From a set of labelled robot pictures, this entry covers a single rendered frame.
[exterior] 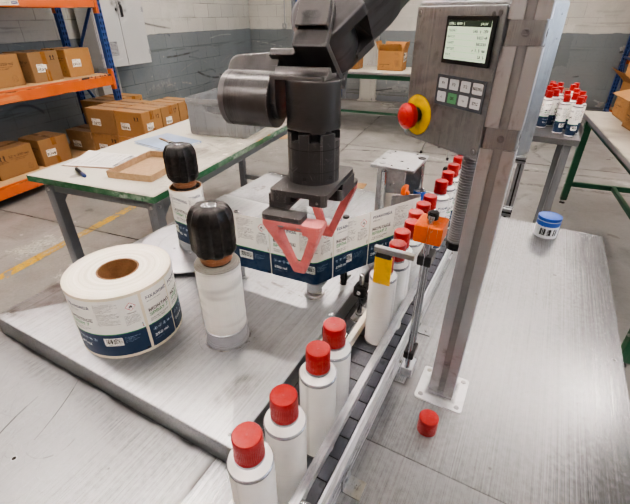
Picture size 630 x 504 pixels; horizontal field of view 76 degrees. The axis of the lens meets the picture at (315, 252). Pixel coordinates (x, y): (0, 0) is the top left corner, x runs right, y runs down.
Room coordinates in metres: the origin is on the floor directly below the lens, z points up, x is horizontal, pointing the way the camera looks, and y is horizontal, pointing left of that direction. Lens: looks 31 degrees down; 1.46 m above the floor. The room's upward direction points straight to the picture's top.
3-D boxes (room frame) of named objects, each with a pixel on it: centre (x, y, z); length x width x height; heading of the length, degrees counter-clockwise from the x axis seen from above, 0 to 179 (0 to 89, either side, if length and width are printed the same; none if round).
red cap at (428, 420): (0.45, -0.20, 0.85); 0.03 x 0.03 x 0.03
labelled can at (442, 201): (0.99, -0.33, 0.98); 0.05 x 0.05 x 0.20
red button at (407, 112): (0.64, -0.15, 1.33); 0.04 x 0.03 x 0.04; 27
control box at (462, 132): (0.62, -0.23, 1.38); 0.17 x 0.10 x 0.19; 27
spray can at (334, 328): (0.43, -0.03, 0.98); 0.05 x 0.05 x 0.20
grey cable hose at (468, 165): (0.66, -0.27, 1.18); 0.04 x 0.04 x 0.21
